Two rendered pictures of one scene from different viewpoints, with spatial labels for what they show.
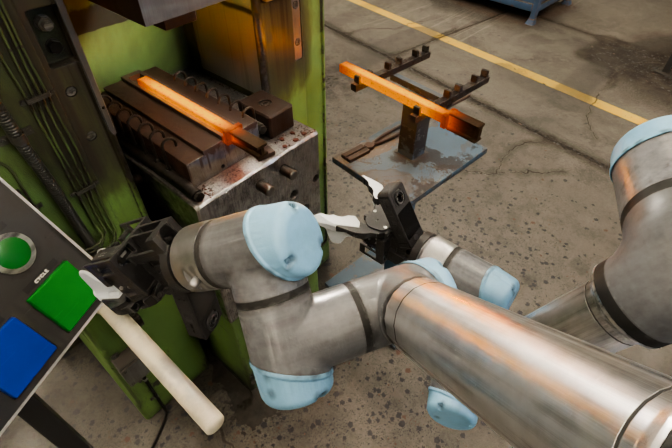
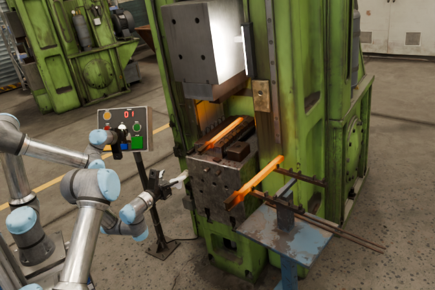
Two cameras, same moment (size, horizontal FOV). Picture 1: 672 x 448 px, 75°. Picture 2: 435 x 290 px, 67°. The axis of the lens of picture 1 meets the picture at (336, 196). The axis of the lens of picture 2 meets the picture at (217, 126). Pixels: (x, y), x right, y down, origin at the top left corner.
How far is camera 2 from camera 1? 1.68 m
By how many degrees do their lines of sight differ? 71
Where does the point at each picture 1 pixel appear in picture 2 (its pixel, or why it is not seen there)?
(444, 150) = (295, 243)
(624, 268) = not seen: hidden behind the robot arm
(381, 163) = (269, 216)
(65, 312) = (133, 144)
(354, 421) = not seen: outside the picture
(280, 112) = (232, 151)
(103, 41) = (247, 100)
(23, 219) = (143, 123)
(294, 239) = (92, 134)
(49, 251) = (142, 132)
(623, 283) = not seen: hidden behind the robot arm
